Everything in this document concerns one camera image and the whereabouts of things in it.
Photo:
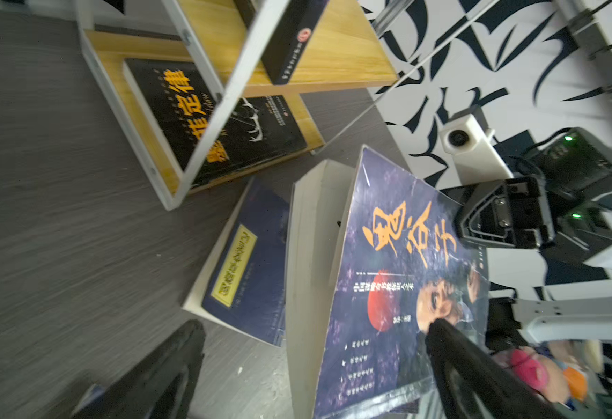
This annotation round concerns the black standing book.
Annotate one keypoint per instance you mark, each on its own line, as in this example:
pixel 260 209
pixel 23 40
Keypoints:
pixel 290 39

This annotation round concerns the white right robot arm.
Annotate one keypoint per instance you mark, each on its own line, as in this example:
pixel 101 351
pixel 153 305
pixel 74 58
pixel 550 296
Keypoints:
pixel 550 203

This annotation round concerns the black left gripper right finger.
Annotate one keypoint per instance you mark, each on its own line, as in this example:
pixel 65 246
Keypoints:
pixel 472 385

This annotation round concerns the blue book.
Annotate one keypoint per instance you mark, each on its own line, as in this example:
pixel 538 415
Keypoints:
pixel 241 285

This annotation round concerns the purple portrait book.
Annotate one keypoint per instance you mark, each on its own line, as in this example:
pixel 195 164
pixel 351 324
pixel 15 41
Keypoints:
pixel 373 259

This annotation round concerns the colourful plush toy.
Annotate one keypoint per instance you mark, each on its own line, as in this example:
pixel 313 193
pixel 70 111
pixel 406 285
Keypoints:
pixel 555 379

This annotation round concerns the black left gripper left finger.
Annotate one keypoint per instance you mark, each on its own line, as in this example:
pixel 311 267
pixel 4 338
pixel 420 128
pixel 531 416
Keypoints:
pixel 160 386

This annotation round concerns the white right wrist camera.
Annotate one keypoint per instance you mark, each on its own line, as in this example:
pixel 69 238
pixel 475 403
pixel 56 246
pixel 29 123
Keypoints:
pixel 466 139

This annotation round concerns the grey wall hook rail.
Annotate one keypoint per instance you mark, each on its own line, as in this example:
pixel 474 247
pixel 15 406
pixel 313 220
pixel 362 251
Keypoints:
pixel 604 47

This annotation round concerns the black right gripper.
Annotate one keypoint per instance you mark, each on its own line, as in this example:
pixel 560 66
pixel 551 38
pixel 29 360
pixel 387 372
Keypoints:
pixel 510 214

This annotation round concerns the wooden white-framed bookshelf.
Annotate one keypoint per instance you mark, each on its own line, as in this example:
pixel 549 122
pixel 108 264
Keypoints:
pixel 343 53

